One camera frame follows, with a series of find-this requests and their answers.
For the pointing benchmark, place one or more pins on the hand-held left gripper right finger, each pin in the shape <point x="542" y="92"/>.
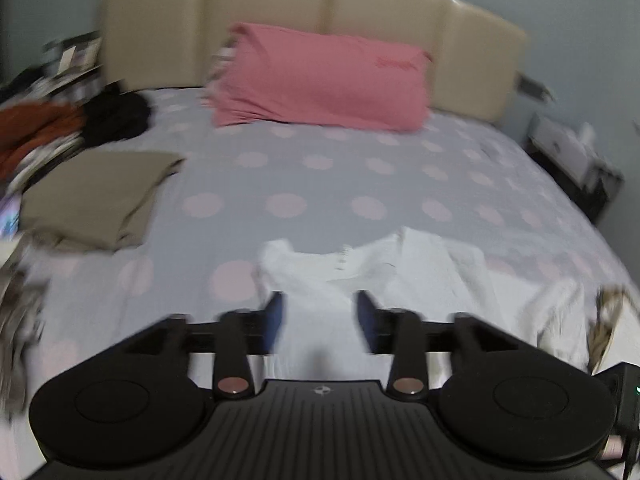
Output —
<point x="364" y="316"/>

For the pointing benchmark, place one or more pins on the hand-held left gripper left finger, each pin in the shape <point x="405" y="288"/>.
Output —
<point x="274" y="317"/>

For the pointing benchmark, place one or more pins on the white t-shirt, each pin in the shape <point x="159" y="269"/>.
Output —
<point x="425" y="285"/>

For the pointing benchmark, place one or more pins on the patterned clothes pile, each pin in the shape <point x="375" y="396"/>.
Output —
<point x="20" y="320"/>

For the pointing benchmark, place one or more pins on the tan patterned cloth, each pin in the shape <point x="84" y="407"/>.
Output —
<point x="612" y="320"/>

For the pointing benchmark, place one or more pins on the dotted lilac bed sheet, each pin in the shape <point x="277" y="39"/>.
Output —
<point x="320" y="180"/>

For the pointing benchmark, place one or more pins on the folded khaki garment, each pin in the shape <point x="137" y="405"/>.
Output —
<point x="95" y="200"/>

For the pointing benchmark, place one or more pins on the dark bedside table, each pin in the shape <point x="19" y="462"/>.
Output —
<point x="575" y="180"/>

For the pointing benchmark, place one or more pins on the pink pillow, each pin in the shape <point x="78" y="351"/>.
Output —
<point x="325" y="80"/>

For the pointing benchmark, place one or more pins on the black garment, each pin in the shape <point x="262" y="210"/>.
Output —
<point x="116" y="115"/>

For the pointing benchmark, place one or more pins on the white box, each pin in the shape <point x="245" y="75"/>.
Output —
<point x="560" y="145"/>

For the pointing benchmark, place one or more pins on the beige padded headboard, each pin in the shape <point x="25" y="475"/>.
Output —
<point x="320" y="20"/>

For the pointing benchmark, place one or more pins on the orange garment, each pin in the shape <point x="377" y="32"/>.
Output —
<point x="35" y="130"/>

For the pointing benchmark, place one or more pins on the cluttered bedside shelf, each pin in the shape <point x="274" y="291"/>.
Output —
<point x="70" y="65"/>

